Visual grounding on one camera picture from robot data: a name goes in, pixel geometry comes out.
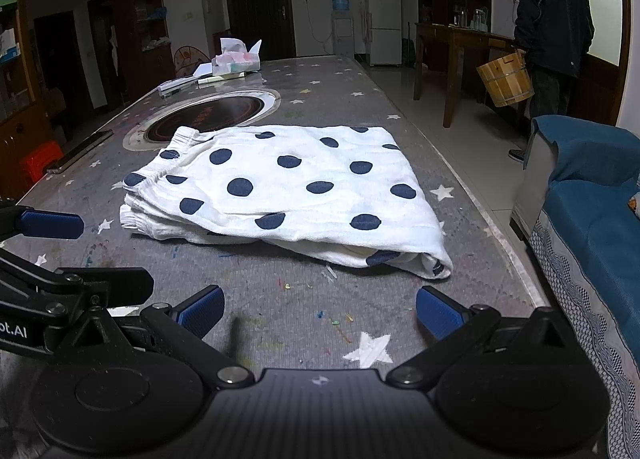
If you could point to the water dispenser with blue bottle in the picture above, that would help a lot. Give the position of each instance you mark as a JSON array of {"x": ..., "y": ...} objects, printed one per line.
[{"x": 342, "y": 34}]

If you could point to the wooden bucket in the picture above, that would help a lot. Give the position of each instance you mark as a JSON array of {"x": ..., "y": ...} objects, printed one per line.
[{"x": 505, "y": 81}]

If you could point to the black smartphone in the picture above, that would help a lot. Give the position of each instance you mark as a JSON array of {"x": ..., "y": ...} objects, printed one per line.
[{"x": 80, "y": 151}]

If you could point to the wooden open shelf unit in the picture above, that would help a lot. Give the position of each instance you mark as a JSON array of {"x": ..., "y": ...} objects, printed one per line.
[{"x": 150, "y": 64}]

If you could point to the clear glass pitcher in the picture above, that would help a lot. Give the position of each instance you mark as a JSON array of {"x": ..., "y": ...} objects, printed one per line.
[{"x": 480, "y": 20}]

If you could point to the white refrigerator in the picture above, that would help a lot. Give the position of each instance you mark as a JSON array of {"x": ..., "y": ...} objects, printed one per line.
[{"x": 382, "y": 19}]

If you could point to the sofa with blue cover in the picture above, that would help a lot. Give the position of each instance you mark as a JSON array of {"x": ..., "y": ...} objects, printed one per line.
[{"x": 590, "y": 164}]

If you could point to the wooden side table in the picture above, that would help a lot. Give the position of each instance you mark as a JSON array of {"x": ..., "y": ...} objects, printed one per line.
[{"x": 465, "y": 34}]

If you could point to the round built-in induction cooktop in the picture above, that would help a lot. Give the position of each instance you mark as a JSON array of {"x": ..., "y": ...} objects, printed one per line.
[{"x": 215, "y": 111}]

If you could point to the grey star-print table cover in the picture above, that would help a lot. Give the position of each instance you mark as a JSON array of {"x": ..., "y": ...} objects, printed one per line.
[{"x": 350, "y": 104}]

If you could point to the white remote control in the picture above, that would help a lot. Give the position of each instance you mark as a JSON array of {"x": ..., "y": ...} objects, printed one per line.
[{"x": 175, "y": 86}]

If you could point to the red plastic stool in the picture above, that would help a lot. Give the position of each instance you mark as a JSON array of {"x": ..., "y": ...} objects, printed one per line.
[{"x": 42, "y": 159}]

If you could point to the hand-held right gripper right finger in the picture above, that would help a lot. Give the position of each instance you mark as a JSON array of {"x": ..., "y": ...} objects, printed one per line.
[{"x": 440, "y": 311}]

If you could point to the thin white book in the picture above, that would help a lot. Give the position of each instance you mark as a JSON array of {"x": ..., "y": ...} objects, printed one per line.
[{"x": 220, "y": 78}]

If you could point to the patterned child sofa chair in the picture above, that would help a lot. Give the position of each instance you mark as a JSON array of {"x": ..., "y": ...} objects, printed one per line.
[{"x": 190, "y": 59}]

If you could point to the white polka dot garment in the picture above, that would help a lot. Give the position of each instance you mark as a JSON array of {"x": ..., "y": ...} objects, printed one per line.
[{"x": 300, "y": 174}]

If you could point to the white paper box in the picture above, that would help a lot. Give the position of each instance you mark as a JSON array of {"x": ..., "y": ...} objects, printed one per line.
[{"x": 202, "y": 70}]

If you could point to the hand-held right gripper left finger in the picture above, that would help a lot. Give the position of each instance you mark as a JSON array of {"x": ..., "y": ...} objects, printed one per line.
[{"x": 202, "y": 310}]

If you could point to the white hanging cloth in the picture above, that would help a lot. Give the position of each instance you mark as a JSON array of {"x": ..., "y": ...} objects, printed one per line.
[{"x": 114, "y": 51}]

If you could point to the wooden glass display cabinet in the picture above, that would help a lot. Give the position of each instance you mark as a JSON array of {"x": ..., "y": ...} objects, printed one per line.
[{"x": 15, "y": 129}]

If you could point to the pastel tissue pack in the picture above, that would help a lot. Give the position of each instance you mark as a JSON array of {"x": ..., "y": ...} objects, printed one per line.
[{"x": 235, "y": 61}]

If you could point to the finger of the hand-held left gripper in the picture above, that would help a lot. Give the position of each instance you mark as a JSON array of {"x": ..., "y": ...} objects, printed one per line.
[
  {"x": 125, "y": 284},
  {"x": 50, "y": 225}
]

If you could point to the dark wooden door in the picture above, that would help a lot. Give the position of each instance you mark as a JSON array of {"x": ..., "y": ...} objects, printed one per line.
[{"x": 260, "y": 4}]

